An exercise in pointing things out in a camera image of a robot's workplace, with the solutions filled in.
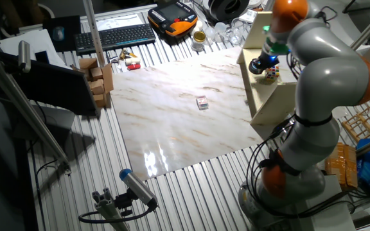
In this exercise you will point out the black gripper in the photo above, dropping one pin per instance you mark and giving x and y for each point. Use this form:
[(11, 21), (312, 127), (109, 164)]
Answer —
[(268, 61)]

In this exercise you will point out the white rubik's cube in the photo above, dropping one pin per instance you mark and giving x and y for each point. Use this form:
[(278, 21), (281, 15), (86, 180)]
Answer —
[(272, 73)]

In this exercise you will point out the red white card box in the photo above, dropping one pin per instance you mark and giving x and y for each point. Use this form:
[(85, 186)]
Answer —
[(202, 102)]

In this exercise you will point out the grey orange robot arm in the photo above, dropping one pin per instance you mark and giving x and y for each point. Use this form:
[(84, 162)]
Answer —
[(326, 80)]

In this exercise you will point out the beige wooden shelf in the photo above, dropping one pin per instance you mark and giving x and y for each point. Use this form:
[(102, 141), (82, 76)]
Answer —
[(268, 109)]

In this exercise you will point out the clear glass mug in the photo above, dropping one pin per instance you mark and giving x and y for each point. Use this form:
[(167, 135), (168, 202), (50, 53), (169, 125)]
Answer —
[(235, 32)]

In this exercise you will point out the white power strip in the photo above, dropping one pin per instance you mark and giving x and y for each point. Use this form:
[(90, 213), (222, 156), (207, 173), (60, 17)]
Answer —
[(248, 16)]

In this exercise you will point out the translucent plastic container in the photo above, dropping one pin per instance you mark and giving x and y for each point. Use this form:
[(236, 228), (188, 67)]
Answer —
[(209, 33), (220, 28)]

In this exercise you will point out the black round spool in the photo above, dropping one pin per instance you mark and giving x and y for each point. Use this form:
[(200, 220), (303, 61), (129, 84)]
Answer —
[(228, 9)]

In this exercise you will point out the glass jar gold lid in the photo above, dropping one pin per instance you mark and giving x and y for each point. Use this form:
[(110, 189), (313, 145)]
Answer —
[(199, 40)]

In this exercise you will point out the white egg-shaped bottle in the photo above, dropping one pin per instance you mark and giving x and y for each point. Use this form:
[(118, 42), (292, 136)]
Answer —
[(198, 27)]

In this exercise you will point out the orange black teach pendant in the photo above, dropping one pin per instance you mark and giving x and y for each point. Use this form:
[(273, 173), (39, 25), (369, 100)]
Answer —
[(172, 17)]

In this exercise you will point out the wooden slat rack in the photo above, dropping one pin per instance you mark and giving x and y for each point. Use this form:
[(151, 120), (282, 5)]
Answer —
[(363, 123)]

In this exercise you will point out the white marble pattern sheet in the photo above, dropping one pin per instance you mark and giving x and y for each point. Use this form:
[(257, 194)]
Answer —
[(172, 128)]

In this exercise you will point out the orange box stack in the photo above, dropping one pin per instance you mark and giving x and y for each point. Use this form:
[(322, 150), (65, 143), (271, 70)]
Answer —
[(342, 163)]

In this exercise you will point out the white pipe fitting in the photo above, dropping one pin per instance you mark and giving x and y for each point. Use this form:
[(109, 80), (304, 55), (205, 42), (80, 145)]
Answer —
[(133, 60)]

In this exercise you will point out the black computer keyboard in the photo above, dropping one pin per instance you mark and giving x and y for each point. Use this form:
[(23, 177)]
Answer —
[(116, 38)]

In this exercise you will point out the printed paper sheet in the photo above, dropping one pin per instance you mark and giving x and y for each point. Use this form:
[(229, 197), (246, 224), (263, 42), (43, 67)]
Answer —
[(117, 22)]

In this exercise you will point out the open cardboard carton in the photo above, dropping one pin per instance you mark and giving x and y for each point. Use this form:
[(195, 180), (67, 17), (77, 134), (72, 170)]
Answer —
[(108, 78)]

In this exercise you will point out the small cardboard box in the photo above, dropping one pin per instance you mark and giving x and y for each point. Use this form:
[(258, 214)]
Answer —
[(96, 87), (100, 100), (96, 73)]

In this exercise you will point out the dark computer mouse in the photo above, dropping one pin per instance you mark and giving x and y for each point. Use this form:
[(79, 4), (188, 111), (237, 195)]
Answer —
[(58, 33)]

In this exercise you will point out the black flat monitor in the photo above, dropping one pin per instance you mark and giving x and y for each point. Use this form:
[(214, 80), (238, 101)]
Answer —
[(53, 86)]

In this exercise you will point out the short aluminium profile stub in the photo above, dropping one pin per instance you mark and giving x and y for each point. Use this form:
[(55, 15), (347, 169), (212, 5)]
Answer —
[(108, 208)]

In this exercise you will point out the black mouse pad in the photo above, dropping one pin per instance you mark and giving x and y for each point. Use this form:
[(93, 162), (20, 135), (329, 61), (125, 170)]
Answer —
[(48, 29)]

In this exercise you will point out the white paper stack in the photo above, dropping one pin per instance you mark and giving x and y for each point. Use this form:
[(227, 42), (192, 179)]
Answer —
[(34, 41)]

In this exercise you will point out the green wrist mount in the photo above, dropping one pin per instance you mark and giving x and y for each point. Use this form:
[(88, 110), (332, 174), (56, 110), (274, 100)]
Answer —
[(278, 48)]

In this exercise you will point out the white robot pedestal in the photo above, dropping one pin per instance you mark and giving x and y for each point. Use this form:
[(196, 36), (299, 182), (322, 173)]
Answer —
[(326, 205)]

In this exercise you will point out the slotted aluminium post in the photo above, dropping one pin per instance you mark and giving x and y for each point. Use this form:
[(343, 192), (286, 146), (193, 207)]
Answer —
[(93, 32)]

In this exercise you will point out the silver camera blue cap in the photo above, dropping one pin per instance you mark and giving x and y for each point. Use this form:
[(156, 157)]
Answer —
[(138, 187)]

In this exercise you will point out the black camera clamp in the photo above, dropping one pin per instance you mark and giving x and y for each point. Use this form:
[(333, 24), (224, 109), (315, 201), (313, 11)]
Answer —
[(124, 202)]

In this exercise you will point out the silver depth camera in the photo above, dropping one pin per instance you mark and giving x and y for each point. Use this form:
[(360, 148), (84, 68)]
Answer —
[(24, 56)]

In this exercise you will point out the slanted aluminium frame beam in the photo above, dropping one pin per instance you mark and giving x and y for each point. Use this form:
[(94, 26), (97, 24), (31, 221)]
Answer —
[(21, 102)]

